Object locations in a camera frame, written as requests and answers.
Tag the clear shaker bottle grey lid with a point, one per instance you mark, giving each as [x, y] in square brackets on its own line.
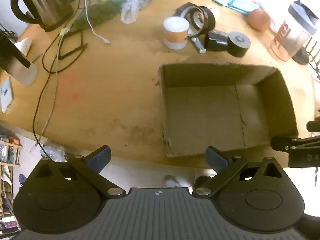
[290, 35]

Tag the wooden shelf rack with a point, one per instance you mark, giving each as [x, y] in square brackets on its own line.
[7, 160]

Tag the white folded paper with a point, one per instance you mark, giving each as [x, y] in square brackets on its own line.
[23, 46]

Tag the clear plastic bag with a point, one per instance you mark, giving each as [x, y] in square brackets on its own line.
[130, 10]

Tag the person's white shoe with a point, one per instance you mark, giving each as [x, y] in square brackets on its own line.
[175, 181]

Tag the thin grey pen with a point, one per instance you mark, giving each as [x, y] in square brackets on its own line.
[36, 58]

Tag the crumpled clear plastic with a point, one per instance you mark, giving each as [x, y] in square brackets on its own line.
[53, 153]

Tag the white desk stand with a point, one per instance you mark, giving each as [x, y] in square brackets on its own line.
[23, 76]

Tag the small black box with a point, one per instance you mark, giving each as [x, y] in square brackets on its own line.
[216, 42]

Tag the black square frame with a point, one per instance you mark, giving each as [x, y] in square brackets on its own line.
[82, 42]

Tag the black electrical tape roll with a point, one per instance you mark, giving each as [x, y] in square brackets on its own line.
[210, 20]

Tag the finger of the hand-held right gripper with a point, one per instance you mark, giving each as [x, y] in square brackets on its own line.
[314, 126]
[281, 143]

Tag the white lidded paper cup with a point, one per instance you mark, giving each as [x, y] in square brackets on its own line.
[176, 30]

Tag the silver foil wrapped bar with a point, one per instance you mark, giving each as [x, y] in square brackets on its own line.
[198, 45]

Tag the white blue booklet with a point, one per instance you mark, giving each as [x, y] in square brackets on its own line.
[5, 95]

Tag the dark green vegetable bag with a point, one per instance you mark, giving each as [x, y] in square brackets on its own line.
[100, 13]

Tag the cardboard box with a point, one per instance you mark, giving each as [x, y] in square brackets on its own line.
[205, 115]

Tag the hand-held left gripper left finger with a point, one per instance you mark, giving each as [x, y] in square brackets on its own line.
[100, 156]

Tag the orange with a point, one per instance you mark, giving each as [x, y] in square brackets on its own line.
[258, 20]

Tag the steel electric kettle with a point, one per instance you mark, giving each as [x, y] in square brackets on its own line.
[50, 5]

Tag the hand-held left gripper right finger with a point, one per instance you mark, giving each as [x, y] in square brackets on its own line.
[216, 158]

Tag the thick black tape roll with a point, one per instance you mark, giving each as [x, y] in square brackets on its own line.
[238, 45]

